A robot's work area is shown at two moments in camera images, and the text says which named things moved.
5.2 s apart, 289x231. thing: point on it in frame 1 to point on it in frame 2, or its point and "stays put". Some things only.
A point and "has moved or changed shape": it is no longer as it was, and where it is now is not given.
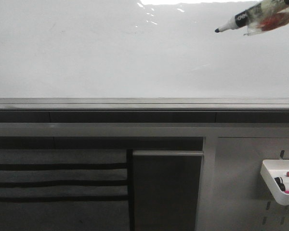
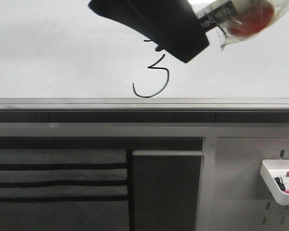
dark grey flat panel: x=165 y=190 stays put
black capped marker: x=279 y=181 stays put
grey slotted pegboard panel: x=243 y=201 stays put
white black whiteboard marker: x=266 y=15 has moved or changed shape
